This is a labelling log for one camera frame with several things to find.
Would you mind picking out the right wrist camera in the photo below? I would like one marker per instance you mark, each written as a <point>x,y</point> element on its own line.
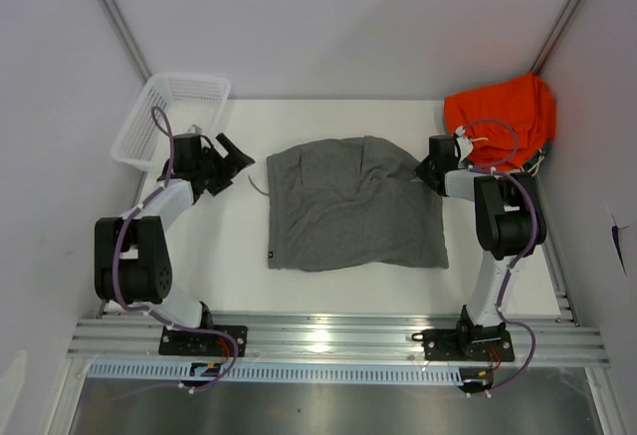
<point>463,143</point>

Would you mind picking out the left corner aluminium profile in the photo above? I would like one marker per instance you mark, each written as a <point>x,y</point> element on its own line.
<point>126,38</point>

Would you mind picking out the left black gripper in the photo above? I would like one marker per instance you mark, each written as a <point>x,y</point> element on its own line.
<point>233,163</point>

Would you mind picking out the grey shorts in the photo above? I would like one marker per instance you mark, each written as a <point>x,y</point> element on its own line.
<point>342,203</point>

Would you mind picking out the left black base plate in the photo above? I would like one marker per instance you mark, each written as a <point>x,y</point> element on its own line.
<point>188,343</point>

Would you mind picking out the teal shorts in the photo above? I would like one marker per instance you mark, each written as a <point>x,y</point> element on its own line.
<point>533,165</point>

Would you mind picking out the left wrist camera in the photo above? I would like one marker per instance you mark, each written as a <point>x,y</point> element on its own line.
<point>195,129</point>

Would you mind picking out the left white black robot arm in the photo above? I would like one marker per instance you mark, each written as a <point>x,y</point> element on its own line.
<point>132,265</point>

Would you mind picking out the corner aluminium profile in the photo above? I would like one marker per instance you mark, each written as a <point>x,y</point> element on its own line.
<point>557,32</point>
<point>126,38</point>

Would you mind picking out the right corner aluminium profile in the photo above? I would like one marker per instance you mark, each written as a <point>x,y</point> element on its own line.
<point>557,32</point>

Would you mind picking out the aluminium mounting rail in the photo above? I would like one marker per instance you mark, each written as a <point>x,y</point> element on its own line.
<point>335,339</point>

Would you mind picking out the orange shorts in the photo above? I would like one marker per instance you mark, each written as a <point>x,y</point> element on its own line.
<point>509,123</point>

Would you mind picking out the slotted white cable duct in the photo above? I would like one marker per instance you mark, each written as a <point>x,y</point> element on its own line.
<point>277,372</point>

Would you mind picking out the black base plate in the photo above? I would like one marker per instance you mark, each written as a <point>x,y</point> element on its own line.
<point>471,345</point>
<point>188,343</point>

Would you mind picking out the white plastic basket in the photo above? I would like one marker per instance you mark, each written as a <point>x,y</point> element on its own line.
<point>187,99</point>

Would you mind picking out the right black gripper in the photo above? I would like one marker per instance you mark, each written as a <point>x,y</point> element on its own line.
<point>420,170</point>

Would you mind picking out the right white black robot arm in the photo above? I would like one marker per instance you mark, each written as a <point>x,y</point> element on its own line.
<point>509,223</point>

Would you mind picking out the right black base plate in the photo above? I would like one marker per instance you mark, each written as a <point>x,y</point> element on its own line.
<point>471,345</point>

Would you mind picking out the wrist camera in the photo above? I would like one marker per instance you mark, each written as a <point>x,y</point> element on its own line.
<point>195,129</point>
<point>463,143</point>

